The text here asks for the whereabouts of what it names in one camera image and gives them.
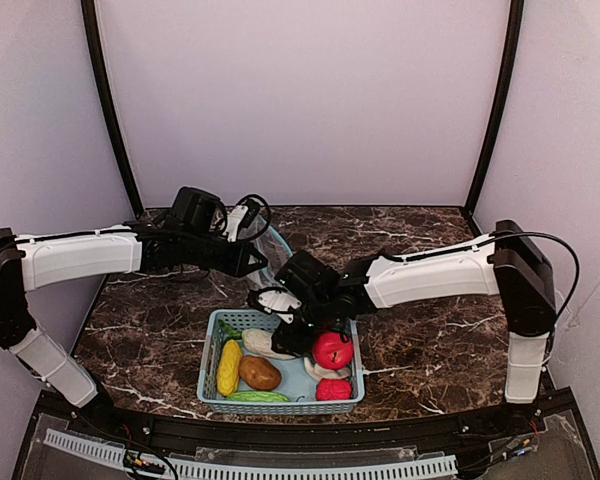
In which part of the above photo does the clear zip top bag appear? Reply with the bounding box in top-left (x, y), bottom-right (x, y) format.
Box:
top-left (238, 215), bottom-right (293, 290)

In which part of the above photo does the white bitter gourd toy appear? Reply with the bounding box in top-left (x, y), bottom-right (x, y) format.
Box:
top-left (242, 329), bottom-right (295, 361)

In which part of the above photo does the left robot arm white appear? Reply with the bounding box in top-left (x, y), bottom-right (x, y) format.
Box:
top-left (0, 187), bottom-right (271, 409)

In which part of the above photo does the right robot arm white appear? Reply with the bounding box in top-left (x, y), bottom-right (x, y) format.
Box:
top-left (256, 220), bottom-right (568, 405)

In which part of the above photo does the red apple toy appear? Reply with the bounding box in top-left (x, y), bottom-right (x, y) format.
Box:
top-left (312, 332), bottom-right (354, 370)

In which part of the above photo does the white mushroom toy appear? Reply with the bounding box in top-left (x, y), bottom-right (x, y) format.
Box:
top-left (303, 357), bottom-right (351, 382)

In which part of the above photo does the light blue plastic basket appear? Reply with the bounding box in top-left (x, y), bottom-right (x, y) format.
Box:
top-left (197, 309), bottom-right (365, 415)

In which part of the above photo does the brown potato toy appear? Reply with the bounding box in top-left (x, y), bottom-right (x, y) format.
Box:
top-left (239, 356), bottom-right (282, 391)

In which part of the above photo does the red raspberry toy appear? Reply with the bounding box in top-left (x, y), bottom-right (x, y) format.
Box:
top-left (315, 379), bottom-right (353, 401)

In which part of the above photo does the yellow corn toy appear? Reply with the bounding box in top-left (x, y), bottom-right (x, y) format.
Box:
top-left (216, 340), bottom-right (243, 397)

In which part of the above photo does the green cucumber toy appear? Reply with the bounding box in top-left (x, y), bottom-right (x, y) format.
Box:
top-left (226, 390), bottom-right (290, 403)

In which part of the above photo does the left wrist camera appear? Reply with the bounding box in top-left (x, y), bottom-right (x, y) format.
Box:
top-left (224, 196), bottom-right (261, 243)

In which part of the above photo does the black aluminium frame rail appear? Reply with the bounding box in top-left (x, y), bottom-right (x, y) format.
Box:
top-left (71, 407), bottom-right (532, 452)

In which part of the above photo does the grey slotted cable duct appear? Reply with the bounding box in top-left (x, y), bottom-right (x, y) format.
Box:
top-left (43, 428), bottom-right (458, 479)

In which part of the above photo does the left black frame post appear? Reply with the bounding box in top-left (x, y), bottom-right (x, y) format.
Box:
top-left (80, 0), bottom-right (144, 218)

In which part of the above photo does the black frame post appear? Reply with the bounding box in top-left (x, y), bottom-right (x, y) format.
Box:
top-left (463, 0), bottom-right (525, 218)
top-left (80, 0), bottom-right (144, 218)

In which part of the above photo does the right black frame post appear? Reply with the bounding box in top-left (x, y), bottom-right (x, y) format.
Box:
top-left (463, 0), bottom-right (525, 218)

